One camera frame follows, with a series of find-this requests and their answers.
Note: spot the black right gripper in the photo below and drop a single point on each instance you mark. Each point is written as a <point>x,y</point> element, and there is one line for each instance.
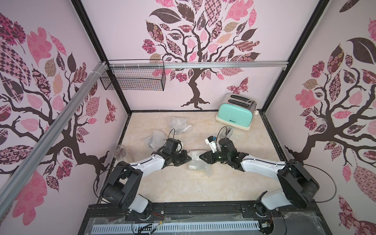
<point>213,157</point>

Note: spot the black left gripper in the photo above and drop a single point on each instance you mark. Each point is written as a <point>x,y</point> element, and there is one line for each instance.
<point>186,157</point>

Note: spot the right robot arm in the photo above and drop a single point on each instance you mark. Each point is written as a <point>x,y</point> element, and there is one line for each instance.
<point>298,187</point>

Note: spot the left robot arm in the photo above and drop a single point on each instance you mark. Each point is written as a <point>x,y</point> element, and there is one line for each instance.
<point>121,187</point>

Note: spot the grey tape dispenser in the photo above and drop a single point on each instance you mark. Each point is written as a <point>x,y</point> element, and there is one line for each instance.
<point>228,131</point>

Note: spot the mint green toaster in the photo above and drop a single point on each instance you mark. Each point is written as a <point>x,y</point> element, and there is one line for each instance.
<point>237,111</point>

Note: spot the clear drinking glass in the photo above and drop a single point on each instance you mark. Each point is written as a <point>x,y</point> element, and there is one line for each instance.
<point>120,154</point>

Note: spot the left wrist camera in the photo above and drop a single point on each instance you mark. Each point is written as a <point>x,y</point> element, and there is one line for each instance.
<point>172,146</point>

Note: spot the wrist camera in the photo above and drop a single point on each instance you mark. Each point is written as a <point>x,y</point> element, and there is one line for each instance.
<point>172,146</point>
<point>211,141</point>

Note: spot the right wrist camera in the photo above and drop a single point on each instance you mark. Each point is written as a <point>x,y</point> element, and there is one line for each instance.
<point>211,141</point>

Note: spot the white slotted cable duct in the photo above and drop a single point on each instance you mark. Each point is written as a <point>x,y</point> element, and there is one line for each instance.
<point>174,228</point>

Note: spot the black wire basket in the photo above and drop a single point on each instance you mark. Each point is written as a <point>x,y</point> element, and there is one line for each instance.
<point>134,75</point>

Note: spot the aluminium rail back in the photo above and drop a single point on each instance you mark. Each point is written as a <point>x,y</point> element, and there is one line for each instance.
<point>201,65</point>

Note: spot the aluminium rail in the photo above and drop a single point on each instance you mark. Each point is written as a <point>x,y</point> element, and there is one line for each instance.
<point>201,65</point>
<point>25,170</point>

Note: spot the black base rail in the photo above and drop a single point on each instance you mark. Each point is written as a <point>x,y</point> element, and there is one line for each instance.
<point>245,209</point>

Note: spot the aluminium rail left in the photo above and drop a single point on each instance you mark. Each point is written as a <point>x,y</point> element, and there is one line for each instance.
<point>25,170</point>

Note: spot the black corner frame post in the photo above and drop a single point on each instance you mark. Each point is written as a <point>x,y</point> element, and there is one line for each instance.
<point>84,18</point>

